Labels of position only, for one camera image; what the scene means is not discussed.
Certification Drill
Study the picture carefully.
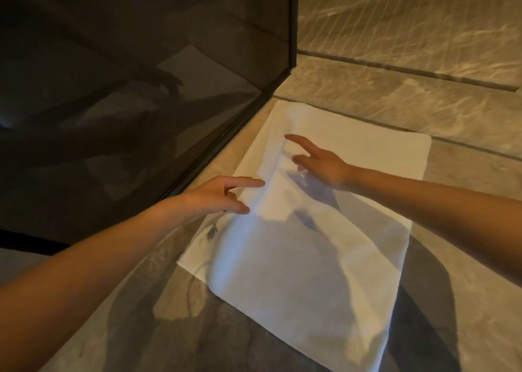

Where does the person's left hand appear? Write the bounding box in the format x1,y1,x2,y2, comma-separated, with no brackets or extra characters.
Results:
172,176,266,225

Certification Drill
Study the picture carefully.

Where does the person's right hand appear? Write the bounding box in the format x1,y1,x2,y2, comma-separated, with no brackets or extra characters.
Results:
284,134,359,191

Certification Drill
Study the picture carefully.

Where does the person's left forearm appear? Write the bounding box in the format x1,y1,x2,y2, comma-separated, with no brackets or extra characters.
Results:
0,197,186,372

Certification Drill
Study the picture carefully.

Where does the person's right forearm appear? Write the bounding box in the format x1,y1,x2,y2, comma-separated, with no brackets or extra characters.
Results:
350,166,522,287

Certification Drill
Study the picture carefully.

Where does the white towel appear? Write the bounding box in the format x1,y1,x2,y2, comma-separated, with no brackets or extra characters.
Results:
176,99,433,372

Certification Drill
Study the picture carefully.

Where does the dark glass shower panel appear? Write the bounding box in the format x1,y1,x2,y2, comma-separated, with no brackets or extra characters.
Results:
0,0,300,258

